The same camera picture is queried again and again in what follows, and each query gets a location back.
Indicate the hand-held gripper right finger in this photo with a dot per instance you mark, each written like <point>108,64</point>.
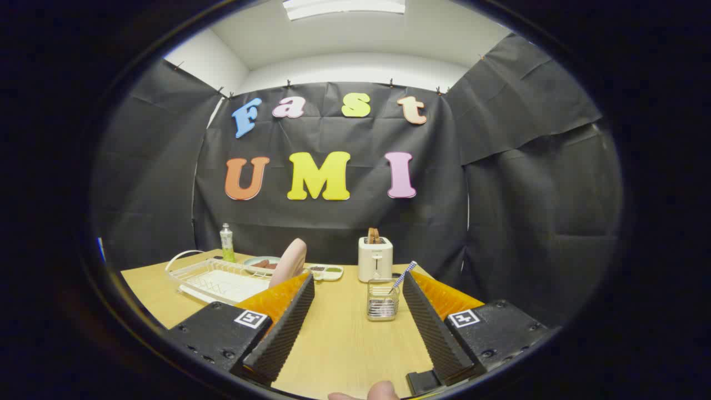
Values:
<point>436,333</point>

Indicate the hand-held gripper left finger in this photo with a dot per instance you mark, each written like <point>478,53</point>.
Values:
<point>283,333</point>

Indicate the pink plate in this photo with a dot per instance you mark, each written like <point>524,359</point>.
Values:
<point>290,261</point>

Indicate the light green plate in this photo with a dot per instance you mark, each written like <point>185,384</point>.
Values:
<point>255,259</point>

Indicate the white divided grain tray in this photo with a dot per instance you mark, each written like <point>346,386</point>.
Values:
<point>325,276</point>

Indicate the white drain tray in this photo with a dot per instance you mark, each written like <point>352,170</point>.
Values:
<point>222,286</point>

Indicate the white toaster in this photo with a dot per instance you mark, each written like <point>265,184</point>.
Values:
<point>375,258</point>

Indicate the clear bottle with green liquid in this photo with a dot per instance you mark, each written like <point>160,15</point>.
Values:
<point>228,247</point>

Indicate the blue and white object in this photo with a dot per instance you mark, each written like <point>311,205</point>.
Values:
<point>101,250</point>

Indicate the ceiling light panel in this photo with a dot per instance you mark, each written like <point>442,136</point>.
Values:
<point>344,6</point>

